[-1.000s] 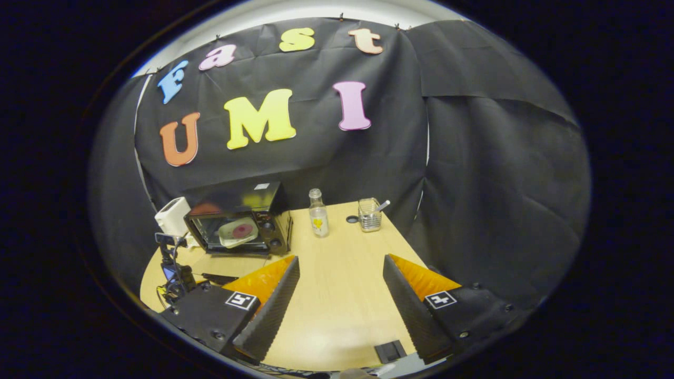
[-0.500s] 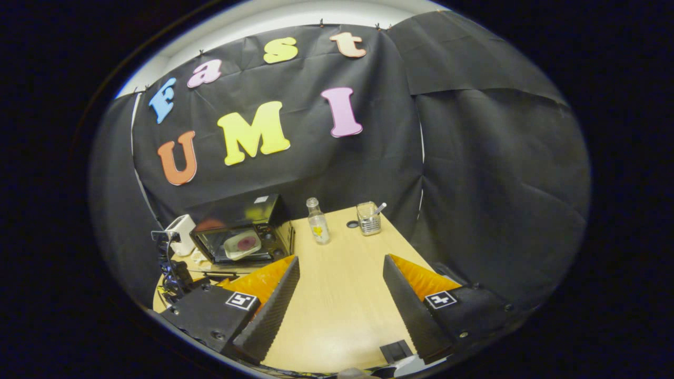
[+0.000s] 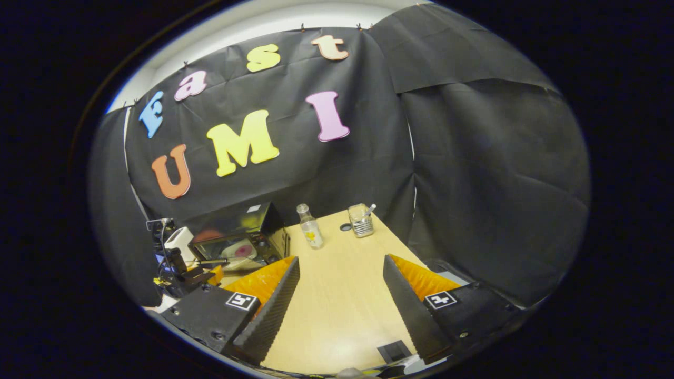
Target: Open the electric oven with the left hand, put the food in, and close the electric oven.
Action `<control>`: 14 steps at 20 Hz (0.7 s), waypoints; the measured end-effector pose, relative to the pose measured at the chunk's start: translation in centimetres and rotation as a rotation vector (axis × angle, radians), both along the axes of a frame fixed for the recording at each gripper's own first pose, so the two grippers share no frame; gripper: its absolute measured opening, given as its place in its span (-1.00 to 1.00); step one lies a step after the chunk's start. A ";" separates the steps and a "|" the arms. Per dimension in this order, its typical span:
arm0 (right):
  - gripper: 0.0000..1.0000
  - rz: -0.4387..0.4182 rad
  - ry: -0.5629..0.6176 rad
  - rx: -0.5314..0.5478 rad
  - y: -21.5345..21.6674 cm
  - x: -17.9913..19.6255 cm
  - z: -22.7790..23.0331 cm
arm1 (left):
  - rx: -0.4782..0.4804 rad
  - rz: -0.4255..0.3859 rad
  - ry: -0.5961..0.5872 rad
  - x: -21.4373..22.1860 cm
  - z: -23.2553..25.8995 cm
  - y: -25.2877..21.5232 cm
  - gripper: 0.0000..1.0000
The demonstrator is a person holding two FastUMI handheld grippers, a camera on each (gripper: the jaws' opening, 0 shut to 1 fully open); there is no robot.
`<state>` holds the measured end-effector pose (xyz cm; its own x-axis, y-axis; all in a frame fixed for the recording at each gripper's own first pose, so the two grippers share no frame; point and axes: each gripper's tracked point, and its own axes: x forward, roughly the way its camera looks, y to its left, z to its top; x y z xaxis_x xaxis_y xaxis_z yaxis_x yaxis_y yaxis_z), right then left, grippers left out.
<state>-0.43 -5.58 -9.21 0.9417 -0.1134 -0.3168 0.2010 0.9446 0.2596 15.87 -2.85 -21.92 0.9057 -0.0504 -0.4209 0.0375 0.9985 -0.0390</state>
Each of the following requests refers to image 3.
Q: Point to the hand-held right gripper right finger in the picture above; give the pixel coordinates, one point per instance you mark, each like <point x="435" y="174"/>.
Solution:
<point x="410" y="316"/>

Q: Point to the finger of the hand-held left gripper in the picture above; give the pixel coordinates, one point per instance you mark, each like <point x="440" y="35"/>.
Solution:
<point x="202" y="275"/>

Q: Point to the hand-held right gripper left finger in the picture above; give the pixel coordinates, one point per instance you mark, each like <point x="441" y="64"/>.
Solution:
<point x="274" y="316"/>

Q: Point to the white square plate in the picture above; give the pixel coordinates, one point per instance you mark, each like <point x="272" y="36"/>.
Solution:
<point x="229" y="251"/>

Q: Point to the pink round food slice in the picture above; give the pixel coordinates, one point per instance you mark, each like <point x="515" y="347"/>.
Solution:
<point x="243" y="251"/>

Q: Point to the black electric oven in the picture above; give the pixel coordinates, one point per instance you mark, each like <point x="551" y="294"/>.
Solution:
<point x="231" y="221"/>

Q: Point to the white toaster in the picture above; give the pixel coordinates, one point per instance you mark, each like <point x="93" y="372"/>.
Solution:
<point x="181" y="239"/>

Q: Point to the black square table insert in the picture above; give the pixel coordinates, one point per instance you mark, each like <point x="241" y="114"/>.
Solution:
<point x="395" y="351"/>

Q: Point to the clear bottle with yellow flower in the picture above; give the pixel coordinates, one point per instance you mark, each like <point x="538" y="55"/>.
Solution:
<point x="311" y="234"/>

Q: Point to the clear glass cup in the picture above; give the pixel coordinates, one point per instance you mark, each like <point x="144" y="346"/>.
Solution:
<point x="360" y="223"/>

